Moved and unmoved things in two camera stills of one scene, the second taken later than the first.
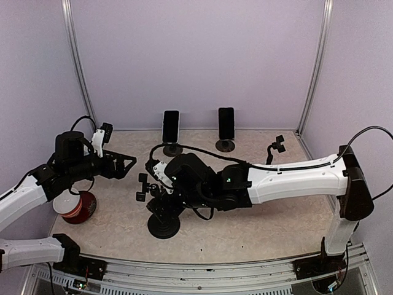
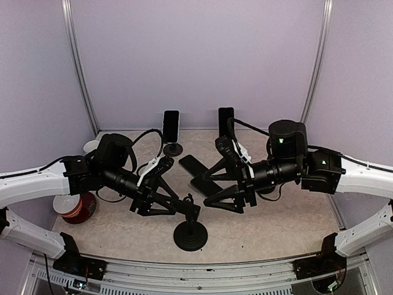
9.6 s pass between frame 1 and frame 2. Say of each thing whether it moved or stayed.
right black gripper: moved
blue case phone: stayed
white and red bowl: stayed
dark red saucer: stayed
